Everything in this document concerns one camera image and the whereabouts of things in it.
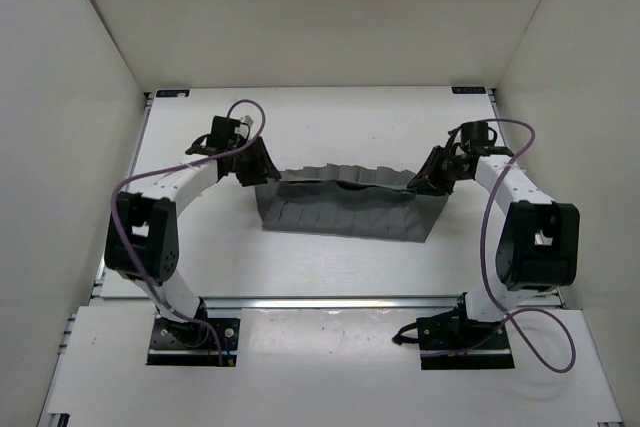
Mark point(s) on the blue label sticker right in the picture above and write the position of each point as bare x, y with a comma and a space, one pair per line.
468, 90

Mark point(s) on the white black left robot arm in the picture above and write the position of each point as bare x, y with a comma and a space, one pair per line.
143, 241

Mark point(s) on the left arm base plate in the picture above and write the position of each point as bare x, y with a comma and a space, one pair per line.
172, 344

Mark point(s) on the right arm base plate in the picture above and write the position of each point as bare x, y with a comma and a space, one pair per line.
450, 341

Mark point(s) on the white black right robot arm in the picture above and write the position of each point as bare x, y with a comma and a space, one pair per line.
538, 246

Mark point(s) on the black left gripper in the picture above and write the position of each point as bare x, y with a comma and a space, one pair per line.
263, 165

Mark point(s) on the blue label sticker left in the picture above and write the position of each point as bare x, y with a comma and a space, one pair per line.
172, 93

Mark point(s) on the blue label sticker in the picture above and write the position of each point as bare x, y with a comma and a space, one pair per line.
468, 90
172, 93

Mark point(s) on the grey pleated skirt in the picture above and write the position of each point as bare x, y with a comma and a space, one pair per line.
348, 201

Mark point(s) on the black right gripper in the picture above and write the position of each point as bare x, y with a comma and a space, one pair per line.
428, 181

